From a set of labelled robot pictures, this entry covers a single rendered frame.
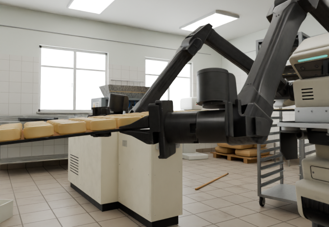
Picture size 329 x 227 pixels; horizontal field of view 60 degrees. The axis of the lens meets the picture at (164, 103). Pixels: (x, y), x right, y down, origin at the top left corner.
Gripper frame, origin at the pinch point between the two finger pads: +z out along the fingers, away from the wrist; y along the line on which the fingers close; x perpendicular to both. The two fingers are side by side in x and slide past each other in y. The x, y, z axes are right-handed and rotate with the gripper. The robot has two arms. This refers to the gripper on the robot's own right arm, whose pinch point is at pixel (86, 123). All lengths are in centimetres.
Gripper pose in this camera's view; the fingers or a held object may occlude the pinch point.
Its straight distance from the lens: 92.3
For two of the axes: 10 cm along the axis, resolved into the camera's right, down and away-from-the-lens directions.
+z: -3.2, 0.0, -9.5
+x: 9.4, -0.6, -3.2
